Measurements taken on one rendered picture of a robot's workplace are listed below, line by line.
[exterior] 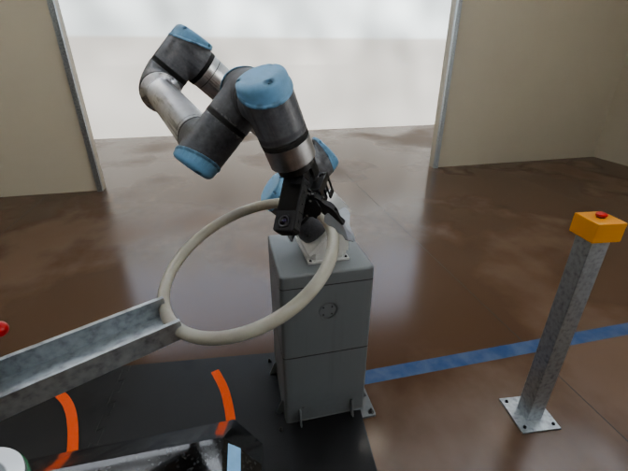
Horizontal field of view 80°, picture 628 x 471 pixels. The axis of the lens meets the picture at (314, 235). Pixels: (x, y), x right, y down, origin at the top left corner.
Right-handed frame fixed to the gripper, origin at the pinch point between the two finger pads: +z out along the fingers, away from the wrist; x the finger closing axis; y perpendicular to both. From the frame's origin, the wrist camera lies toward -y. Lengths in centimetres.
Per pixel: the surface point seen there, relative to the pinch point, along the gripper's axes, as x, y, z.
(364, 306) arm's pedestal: 16, 38, 77
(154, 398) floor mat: 126, -9, 105
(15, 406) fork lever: 44, -46, -5
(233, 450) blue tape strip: 22, -36, 34
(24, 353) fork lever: 52, -38, -6
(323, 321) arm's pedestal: 31, 28, 75
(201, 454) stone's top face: 27, -39, 30
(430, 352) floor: 0, 68, 161
